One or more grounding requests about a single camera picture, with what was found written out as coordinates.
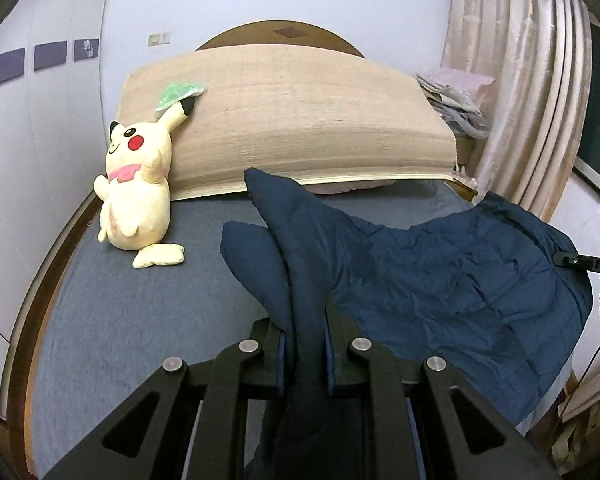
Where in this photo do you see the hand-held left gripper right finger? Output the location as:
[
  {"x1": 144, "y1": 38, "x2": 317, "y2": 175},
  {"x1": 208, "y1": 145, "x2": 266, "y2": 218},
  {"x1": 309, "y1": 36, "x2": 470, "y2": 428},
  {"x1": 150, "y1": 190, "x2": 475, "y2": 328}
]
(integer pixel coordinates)
[{"x1": 322, "y1": 296, "x2": 561, "y2": 480}]

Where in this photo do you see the yellow plush toy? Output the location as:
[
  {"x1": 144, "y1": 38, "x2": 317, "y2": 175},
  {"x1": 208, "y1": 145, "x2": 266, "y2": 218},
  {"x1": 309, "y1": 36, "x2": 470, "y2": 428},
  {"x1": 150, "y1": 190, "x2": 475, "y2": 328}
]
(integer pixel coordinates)
[{"x1": 94, "y1": 94, "x2": 197, "y2": 268}]

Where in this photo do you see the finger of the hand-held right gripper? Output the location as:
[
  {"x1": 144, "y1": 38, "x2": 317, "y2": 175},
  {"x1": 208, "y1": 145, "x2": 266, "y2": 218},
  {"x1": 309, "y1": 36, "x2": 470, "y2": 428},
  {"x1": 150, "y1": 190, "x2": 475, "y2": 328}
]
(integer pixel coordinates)
[{"x1": 552, "y1": 252, "x2": 585, "y2": 271}]

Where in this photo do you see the wooden headboard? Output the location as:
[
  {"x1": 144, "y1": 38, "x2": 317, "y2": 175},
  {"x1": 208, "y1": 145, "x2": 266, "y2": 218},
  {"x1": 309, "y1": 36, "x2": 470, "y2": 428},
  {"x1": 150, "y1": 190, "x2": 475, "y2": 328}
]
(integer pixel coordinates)
[{"x1": 195, "y1": 21, "x2": 366, "y2": 58}]

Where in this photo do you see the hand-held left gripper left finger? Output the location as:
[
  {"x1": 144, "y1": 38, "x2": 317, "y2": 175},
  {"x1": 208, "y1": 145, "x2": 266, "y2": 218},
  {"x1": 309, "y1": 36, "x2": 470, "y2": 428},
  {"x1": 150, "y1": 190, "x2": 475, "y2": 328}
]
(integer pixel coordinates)
[{"x1": 42, "y1": 317, "x2": 287, "y2": 480}]

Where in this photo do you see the beige curtain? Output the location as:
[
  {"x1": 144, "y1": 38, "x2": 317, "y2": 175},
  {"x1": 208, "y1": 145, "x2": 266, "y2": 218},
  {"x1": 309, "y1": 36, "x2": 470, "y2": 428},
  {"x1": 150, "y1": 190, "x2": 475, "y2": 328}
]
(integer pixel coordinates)
[{"x1": 440, "y1": 0, "x2": 593, "y2": 221}]

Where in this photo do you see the bed with grey sheet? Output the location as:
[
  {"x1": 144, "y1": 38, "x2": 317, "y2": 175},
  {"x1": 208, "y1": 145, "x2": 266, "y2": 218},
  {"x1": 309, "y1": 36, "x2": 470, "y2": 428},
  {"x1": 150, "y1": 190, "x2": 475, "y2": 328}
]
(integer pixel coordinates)
[{"x1": 0, "y1": 180, "x2": 576, "y2": 478}]

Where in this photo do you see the black cable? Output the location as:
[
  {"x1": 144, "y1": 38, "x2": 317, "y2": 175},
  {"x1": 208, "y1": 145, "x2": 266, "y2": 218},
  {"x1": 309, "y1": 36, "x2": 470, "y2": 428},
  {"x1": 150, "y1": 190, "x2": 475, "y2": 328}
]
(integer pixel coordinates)
[{"x1": 560, "y1": 337, "x2": 600, "y2": 416}]

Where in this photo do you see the pile of folded clothes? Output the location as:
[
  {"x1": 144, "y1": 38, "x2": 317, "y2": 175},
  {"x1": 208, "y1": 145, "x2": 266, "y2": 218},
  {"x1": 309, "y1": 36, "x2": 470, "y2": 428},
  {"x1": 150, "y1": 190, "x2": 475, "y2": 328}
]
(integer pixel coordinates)
[{"x1": 416, "y1": 71, "x2": 496, "y2": 138}]

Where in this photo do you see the beige rolled mat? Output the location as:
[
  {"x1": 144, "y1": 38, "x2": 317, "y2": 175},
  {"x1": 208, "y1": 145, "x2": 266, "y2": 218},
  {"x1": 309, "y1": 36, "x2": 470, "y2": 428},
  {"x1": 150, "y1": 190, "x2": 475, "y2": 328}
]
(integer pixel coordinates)
[{"x1": 116, "y1": 45, "x2": 458, "y2": 202}]

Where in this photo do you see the purple flower wall panel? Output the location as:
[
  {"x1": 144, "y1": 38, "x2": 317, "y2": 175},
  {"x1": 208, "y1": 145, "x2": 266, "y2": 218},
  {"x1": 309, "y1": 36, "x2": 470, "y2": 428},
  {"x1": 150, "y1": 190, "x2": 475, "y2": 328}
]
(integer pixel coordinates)
[{"x1": 74, "y1": 38, "x2": 101, "y2": 62}]

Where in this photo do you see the navy blue padded jacket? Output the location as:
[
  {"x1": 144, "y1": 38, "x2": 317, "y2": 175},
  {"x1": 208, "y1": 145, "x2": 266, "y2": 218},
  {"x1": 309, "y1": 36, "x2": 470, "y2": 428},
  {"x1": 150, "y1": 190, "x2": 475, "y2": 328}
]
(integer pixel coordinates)
[{"x1": 220, "y1": 167, "x2": 595, "y2": 480}]

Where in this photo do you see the cardboard box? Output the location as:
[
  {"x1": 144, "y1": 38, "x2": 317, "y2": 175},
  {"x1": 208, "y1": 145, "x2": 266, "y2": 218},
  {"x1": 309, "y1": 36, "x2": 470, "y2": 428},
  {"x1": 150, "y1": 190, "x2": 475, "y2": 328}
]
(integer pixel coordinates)
[{"x1": 452, "y1": 135, "x2": 477, "y2": 171}]

